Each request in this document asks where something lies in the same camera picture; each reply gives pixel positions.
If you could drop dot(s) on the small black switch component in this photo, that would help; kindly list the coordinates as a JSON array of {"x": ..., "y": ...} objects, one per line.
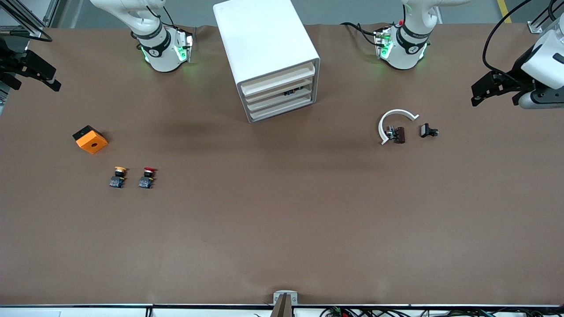
[{"x": 426, "y": 130}]

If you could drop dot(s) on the brown block with metal clip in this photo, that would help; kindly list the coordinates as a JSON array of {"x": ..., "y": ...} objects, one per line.
[{"x": 398, "y": 134}]

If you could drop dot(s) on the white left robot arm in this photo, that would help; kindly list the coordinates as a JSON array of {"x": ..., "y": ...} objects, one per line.
[{"x": 403, "y": 48}]

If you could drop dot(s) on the yellow push button switch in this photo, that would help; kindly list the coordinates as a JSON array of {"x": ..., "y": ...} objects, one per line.
[{"x": 118, "y": 178}]

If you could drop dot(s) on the grey metal bracket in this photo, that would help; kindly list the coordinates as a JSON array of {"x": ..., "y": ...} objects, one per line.
[{"x": 285, "y": 296}]

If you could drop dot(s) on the aluminium frame profile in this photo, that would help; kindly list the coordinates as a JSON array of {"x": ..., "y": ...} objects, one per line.
[
  {"x": 50, "y": 11},
  {"x": 535, "y": 27}
]

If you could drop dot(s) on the red push button switch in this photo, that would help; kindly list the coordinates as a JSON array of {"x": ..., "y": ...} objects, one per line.
[{"x": 146, "y": 178}]

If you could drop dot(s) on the green push button switch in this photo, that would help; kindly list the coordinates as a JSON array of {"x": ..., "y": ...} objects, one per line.
[{"x": 291, "y": 93}]

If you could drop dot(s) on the white plastic drawer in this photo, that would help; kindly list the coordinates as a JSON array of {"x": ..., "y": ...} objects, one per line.
[
  {"x": 282, "y": 110},
  {"x": 280, "y": 90},
  {"x": 277, "y": 80},
  {"x": 273, "y": 103}
]

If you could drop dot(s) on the green terminal connector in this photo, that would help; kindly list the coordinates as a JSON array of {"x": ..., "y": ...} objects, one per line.
[{"x": 335, "y": 311}]

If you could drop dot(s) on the brown camera post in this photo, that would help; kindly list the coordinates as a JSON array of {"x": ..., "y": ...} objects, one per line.
[{"x": 282, "y": 309}]

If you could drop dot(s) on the white drawer cabinet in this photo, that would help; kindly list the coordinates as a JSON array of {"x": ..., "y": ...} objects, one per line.
[{"x": 264, "y": 39}]

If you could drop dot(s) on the orange button enclosure box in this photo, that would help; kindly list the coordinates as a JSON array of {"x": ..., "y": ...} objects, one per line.
[{"x": 91, "y": 141}]

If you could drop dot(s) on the white curved plastic bracket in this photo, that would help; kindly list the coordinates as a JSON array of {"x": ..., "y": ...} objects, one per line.
[{"x": 396, "y": 112}]

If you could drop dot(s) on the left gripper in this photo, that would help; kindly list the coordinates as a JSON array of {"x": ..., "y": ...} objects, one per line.
[{"x": 514, "y": 78}]

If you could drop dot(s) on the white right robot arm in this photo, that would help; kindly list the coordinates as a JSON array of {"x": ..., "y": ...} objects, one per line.
[{"x": 161, "y": 48}]

